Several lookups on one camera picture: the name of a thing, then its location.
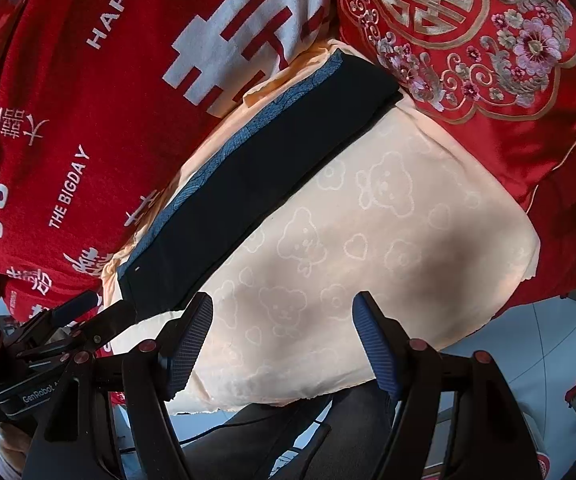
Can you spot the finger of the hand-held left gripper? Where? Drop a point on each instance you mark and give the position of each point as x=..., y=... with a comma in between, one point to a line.
x=110, y=322
x=73, y=307

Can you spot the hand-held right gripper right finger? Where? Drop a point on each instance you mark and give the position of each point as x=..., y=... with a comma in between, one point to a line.
x=375, y=350

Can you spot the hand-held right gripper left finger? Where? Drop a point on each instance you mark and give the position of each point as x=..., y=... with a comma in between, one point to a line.
x=188, y=347

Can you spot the black pants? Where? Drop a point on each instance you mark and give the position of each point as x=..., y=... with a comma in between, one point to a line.
x=248, y=175

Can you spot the person's left hand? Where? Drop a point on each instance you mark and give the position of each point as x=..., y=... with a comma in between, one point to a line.
x=8, y=442

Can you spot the person's right leg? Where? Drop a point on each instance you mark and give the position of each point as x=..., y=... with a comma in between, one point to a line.
x=355, y=412

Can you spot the cream blanket with blue border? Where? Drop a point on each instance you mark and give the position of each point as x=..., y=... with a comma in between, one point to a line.
x=367, y=240

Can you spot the person's legs dark trousers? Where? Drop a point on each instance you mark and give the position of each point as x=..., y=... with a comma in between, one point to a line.
x=248, y=445

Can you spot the red quilt with white characters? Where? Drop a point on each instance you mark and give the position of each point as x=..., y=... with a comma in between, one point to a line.
x=93, y=135

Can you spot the red embroidered pillow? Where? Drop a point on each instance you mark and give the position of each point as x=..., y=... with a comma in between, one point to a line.
x=467, y=35

